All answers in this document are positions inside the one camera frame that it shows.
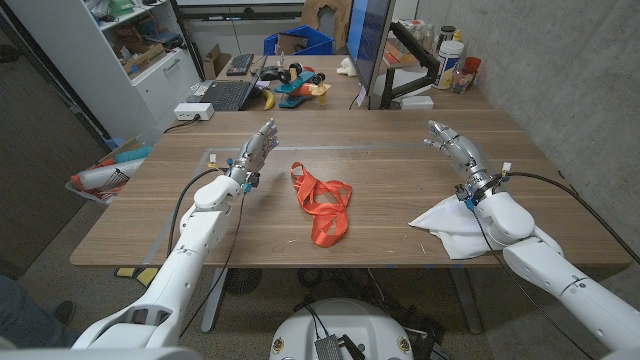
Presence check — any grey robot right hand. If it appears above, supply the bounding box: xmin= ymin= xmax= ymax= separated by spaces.
xmin=423 ymin=119 xmax=504 ymax=202

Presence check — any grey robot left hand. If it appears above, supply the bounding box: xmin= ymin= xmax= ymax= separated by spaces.
xmin=227 ymin=117 xmax=280 ymax=194

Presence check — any white napkin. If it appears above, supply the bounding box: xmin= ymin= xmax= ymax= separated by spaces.
xmin=408 ymin=193 xmax=507 ymax=261

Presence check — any orange ribbon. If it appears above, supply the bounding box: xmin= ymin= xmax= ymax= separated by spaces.
xmin=289 ymin=161 xmax=354 ymax=249

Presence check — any black laptop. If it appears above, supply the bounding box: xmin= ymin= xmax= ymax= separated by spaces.
xmin=198 ymin=54 xmax=269 ymax=112

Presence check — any flat white box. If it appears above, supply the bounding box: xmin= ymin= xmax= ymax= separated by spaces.
xmin=399 ymin=94 xmax=435 ymax=111

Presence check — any clear glass jar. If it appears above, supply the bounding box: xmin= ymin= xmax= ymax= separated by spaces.
xmin=452 ymin=69 xmax=474 ymax=95

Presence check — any white power strip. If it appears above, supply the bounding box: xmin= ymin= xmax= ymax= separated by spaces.
xmin=173 ymin=102 xmax=215 ymax=122

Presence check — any teal and orange toy plane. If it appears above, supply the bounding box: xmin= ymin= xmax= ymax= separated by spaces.
xmin=273 ymin=62 xmax=333 ymax=110

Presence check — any black keyboard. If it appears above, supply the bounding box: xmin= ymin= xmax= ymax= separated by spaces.
xmin=225 ymin=52 xmax=255 ymax=77

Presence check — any red cup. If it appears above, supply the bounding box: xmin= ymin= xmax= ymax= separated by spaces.
xmin=462 ymin=56 xmax=483 ymax=87

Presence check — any white plastic canister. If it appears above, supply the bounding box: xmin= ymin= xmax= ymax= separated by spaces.
xmin=433 ymin=39 xmax=465 ymax=91

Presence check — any small open cardboard box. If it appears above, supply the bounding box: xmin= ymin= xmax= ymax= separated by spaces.
xmin=202 ymin=43 xmax=232 ymax=80

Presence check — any teal foam roll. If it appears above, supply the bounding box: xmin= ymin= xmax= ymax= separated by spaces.
xmin=113 ymin=144 xmax=154 ymax=164

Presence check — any dark lidded jar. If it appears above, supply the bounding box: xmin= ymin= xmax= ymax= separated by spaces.
xmin=436 ymin=24 xmax=457 ymax=54

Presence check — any small white plush toy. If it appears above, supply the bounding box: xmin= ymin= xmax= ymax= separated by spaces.
xmin=335 ymin=56 xmax=359 ymax=79

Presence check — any blue plastic bin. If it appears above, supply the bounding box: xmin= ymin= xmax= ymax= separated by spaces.
xmin=263 ymin=24 xmax=335 ymax=56

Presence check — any round black fan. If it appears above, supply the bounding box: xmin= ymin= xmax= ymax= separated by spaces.
xmin=223 ymin=268 xmax=264 ymax=296

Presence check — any cardboard box on shelf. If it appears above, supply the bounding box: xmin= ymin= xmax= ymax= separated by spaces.
xmin=121 ymin=42 xmax=168 ymax=76

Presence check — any grey table leg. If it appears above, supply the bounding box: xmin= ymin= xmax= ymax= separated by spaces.
xmin=199 ymin=268 xmax=229 ymax=335
xmin=448 ymin=267 xmax=485 ymax=335

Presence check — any clear plastic floor bin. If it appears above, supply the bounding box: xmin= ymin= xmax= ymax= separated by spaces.
xmin=64 ymin=137 xmax=152 ymax=206

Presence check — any white bubble wrap roll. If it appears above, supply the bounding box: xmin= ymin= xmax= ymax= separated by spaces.
xmin=77 ymin=158 xmax=146 ymax=191

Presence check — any large flat monitor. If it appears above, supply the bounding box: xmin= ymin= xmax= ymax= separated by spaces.
xmin=346 ymin=0 xmax=396 ymax=109

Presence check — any brown cardboard cutout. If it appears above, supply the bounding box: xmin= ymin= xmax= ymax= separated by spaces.
xmin=301 ymin=0 xmax=354 ymax=39

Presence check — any yellow floor marker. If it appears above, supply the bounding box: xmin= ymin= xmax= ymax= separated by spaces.
xmin=114 ymin=266 xmax=160 ymax=289

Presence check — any white shelf cabinet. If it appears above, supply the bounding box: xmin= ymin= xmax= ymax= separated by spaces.
xmin=4 ymin=0 xmax=201 ymax=144

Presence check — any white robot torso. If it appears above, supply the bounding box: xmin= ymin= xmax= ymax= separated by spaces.
xmin=269 ymin=298 xmax=415 ymax=360

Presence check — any person's leg in jeans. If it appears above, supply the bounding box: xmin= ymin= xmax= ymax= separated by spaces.
xmin=0 ymin=274 xmax=76 ymax=349

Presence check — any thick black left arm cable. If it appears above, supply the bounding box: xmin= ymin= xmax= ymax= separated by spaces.
xmin=167 ymin=167 xmax=227 ymax=257

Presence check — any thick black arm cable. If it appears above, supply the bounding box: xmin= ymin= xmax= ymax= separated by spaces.
xmin=503 ymin=171 xmax=640 ymax=265
xmin=167 ymin=167 xmax=227 ymax=257

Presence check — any black power cord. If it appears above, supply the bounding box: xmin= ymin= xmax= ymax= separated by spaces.
xmin=163 ymin=115 xmax=201 ymax=135

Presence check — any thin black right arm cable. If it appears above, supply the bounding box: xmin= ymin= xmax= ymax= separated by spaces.
xmin=469 ymin=207 xmax=596 ymax=360

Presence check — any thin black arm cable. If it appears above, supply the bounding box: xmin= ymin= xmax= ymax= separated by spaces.
xmin=178 ymin=192 xmax=247 ymax=337
xmin=469 ymin=207 xmax=596 ymax=360

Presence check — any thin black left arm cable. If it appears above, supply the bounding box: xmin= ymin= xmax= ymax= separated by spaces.
xmin=178 ymin=192 xmax=247 ymax=337

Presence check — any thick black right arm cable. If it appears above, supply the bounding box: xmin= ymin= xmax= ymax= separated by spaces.
xmin=503 ymin=171 xmax=640 ymax=265

